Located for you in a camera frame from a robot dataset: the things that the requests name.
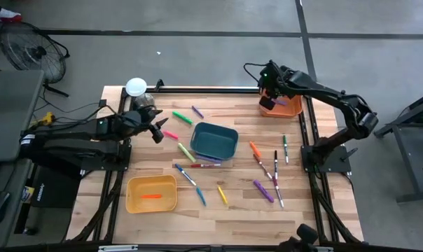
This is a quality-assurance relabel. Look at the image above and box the yellow power plug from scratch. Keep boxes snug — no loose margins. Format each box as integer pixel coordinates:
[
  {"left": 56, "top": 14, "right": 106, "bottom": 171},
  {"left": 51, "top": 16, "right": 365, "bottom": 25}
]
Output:
[{"left": 29, "top": 111, "right": 56, "bottom": 129}]

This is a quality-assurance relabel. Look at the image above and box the black rounded object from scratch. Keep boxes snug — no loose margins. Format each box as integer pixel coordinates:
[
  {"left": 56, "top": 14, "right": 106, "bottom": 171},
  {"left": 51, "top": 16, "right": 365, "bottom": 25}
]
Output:
[{"left": 276, "top": 223, "right": 326, "bottom": 252}]

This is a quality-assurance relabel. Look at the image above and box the teal plastic bin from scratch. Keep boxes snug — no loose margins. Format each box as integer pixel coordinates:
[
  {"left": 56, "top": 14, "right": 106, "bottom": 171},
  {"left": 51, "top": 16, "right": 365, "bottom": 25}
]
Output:
[{"left": 189, "top": 121, "right": 240, "bottom": 161}]

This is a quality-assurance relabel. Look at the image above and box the green dry-erase marker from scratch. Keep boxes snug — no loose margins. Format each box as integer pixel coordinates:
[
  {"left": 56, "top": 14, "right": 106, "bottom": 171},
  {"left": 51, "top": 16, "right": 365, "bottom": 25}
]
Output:
[{"left": 282, "top": 134, "right": 289, "bottom": 165}]

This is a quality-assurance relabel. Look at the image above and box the yellow labelled item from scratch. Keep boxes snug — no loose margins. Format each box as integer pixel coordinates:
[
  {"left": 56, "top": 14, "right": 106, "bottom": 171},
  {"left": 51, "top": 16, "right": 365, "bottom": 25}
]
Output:
[{"left": 21, "top": 185, "right": 36, "bottom": 204}]

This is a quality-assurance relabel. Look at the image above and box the yellow plastic bin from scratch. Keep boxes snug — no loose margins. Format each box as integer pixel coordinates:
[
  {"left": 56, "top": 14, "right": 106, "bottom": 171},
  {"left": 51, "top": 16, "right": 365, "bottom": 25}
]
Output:
[{"left": 125, "top": 174, "right": 179, "bottom": 214}]

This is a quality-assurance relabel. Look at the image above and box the black Husky tool bag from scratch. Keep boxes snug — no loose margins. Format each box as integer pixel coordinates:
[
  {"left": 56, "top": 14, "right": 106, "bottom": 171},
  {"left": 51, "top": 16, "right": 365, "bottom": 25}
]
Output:
[{"left": 31, "top": 164, "right": 83, "bottom": 209}]

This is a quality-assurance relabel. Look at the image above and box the grey desk slab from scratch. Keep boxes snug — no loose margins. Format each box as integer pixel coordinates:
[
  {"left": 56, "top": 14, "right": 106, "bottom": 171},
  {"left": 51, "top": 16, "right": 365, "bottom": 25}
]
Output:
[{"left": 0, "top": 69, "right": 46, "bottom": 164}]

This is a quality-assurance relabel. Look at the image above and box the grey side table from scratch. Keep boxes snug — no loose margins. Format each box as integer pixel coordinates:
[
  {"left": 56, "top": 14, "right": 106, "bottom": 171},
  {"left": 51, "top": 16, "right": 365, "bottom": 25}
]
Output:
[{"left": 0, "top": 157, "right": 34, "bottom": 250}]

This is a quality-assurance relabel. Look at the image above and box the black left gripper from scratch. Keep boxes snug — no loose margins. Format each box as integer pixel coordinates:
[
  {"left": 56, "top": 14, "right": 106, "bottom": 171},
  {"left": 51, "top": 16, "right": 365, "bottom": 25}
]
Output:
[{"left": 123, "top": 106, "right": 169, "bottom": 144}]

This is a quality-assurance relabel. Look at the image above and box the blue dry-erase marker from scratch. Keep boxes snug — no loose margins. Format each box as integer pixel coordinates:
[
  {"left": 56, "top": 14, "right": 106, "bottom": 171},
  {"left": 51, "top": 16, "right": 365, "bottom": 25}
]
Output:
[{"left": 174, "top": 163, "right": 197, "bottom": 187}]

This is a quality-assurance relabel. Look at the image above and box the black aluminium table frame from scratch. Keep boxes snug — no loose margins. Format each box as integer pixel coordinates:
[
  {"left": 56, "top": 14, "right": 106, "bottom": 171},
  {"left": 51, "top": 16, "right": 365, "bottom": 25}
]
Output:
[{"left": 62, "top": 83, "right": 366, "bottom": 252}]

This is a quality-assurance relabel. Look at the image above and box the black floor fan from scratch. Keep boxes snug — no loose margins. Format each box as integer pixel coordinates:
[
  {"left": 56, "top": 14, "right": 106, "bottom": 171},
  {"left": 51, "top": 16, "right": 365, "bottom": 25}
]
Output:
[{"left": 0, "top": 21, "right": 71, "bottom": 98}]

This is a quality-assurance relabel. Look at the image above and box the light green highlighter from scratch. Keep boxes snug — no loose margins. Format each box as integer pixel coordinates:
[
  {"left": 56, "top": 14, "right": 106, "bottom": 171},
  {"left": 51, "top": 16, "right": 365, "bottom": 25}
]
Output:
[{"left": 177, "top": 142, "right": 197, "bottom": 164}]

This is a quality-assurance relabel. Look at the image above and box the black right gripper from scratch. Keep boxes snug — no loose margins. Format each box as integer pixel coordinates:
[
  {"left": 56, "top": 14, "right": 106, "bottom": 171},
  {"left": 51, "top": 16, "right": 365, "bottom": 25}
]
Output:
[{"left": 258, "top": 64, "right": 293, "bottom": 111}]

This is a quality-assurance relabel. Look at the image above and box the yellow highlighter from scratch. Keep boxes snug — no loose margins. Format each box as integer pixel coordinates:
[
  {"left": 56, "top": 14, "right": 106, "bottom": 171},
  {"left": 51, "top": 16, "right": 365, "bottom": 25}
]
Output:
[{"left": 216, "top": 185, "right": 229, "bottom": 206}]

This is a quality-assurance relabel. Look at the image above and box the grey metal stand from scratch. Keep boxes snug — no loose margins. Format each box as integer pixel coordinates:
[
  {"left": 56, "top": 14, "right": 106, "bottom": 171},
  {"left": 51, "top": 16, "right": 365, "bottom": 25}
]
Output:
[{"left": 373, "top": 89, "right": 423, "bottom": 204}]

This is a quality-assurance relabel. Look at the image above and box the white dome lamp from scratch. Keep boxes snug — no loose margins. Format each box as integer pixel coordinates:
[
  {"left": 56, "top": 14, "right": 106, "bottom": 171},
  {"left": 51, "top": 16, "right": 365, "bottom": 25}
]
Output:
[{"left": 125, "top": 77, "right": 155, "bottom": 110}]

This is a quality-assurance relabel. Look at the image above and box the red dry-erase marker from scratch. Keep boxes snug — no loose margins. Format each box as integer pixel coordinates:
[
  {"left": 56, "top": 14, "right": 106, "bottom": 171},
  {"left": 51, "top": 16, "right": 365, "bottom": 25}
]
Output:
[{"left": 190, "top": 162, "right": 222, "bottom": 169}]

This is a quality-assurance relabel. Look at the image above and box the lavender highlighter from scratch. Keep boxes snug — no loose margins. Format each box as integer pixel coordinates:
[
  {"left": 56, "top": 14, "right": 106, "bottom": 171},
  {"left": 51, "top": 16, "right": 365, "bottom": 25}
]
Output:
[{"left": 195, "top": 153, "right": 222, "bottom": 164}]

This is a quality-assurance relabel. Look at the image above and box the person's foot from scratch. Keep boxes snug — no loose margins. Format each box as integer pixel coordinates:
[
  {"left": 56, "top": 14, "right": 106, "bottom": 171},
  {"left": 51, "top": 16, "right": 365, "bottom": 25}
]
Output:
[{"left": 0, "top": 0, "right": 23, "bottom": 24}]

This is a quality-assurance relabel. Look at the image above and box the orange plastic bin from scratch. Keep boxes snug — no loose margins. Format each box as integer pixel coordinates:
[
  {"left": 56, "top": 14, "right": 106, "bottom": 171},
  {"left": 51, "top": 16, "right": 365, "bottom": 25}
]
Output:
[{"left": 258, "top": 87, "right": 304, "bottom": 119}]

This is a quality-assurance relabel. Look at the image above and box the brown dry-erase marker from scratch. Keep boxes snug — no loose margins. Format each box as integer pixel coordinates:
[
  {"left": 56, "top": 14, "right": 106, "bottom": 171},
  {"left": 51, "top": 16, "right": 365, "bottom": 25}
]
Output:
[{"left": 252, "top": 153, "right": 273, "bottom": 180}]

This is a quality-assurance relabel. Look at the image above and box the magenta dry-erase marker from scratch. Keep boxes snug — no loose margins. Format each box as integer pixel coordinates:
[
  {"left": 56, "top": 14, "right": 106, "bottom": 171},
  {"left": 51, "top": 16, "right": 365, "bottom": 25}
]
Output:
[{"left": 271, "top": 176, "right": 285, "bottom": 209}]

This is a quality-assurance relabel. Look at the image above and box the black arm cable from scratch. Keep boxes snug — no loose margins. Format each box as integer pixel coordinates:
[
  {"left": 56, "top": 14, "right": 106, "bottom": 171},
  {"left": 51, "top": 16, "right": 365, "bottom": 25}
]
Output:
[{"left": 243, "top": 62, "right": 268, "bottom": 83}]

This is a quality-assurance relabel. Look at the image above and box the light blue highlighter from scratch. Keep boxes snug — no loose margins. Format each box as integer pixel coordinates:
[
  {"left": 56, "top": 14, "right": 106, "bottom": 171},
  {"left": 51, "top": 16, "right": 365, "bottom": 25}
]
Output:
[{"left": 195, "top": 186, "right": 207, "bottom": 207}]

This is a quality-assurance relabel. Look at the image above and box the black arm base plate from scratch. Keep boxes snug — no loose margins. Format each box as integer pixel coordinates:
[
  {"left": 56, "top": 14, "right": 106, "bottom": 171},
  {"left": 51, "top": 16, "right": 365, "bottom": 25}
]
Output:
[
  {"left": 81, "top": 143, "right": 132, "bottom": 172},
  {"left": 300, "top": 145, "right": 352, "bottom": 174}
]

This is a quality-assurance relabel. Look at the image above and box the pink highlighter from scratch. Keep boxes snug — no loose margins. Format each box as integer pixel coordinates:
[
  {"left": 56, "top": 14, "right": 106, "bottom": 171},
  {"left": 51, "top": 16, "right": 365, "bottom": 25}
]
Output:
[{"left": 162, "top": 129, "right": 180, "bottom": 141}]

